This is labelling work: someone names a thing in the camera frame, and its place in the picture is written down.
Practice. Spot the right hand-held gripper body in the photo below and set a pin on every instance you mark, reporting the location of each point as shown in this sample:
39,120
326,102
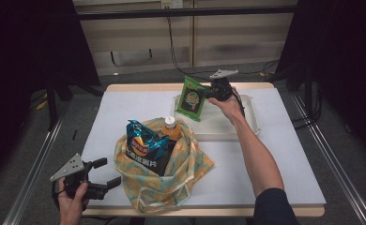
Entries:
221,87

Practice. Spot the blue potato chips bag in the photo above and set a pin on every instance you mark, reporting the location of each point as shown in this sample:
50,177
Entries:
145,146

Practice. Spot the wooden table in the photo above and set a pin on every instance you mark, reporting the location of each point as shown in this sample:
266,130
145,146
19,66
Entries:
140,86

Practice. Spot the person's right hand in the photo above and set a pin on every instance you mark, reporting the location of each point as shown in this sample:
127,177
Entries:
229,109

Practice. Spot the white wall socket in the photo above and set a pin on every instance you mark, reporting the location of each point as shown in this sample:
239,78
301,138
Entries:
171,3

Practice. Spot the black curtain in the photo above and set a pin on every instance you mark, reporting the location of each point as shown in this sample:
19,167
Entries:
343,62
21,62

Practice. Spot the orange juice bottle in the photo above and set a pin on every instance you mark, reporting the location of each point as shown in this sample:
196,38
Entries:
171,129

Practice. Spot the white plastic tray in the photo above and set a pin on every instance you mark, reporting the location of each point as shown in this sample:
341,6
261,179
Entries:
218,125

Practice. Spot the black metal stand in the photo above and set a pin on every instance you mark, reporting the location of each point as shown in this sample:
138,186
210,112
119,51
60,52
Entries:
53,103
309,93

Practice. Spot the aluminium floor rail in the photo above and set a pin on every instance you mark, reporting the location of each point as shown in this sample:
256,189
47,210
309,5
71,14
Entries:
337,168
37,168

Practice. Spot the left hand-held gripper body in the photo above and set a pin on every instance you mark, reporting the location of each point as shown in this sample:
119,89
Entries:
74,175

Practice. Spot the yellow floor tape piece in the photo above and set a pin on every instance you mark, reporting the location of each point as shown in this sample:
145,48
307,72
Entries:
42,105

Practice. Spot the person's left hand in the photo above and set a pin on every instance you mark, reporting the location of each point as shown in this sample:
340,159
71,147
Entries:
71,206

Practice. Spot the fruit print cloth bag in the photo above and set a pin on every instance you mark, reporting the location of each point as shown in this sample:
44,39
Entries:
178,175

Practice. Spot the long desk with black edge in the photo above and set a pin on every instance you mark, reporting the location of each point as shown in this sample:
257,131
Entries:
171,12

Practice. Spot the green snack packet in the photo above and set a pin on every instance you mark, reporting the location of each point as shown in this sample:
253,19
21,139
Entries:
190,100

